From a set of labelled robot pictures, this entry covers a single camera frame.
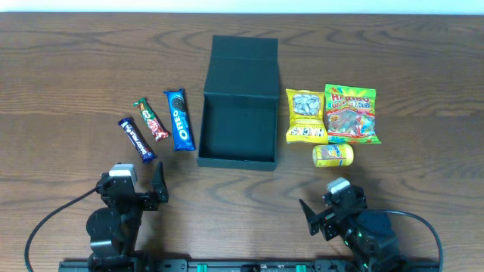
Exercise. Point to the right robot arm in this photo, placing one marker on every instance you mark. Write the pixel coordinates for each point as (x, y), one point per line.
(367, 234)

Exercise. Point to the Haribo gummy candy bag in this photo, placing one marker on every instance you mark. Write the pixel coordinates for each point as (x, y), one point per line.
(350, 114)

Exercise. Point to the yellow Hacks candy bag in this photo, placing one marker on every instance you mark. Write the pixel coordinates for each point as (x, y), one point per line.
(306, 122)

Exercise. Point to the yellow Mentos gum jar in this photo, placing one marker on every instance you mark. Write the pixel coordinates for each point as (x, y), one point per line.
(332, 155)

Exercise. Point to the dark green lidded box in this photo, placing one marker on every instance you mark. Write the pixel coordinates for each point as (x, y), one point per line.
(239, 127)

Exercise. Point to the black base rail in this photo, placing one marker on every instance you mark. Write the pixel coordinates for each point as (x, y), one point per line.
(181, 265)

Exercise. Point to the purple Dairy Milk bar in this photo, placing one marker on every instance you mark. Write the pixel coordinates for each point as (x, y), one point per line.
(144, 150)

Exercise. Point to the red green KitKat bar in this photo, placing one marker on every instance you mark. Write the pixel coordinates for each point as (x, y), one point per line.
(151, 120)

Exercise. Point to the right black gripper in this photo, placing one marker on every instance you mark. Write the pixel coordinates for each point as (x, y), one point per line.
(329, 218)

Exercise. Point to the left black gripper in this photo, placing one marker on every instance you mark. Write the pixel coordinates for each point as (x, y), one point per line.
(138, 197)

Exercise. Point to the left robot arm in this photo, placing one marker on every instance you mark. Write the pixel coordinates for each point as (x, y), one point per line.
(113, 230)

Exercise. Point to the blue Oreo cookie pack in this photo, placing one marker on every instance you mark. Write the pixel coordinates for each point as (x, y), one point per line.
(181, 130)

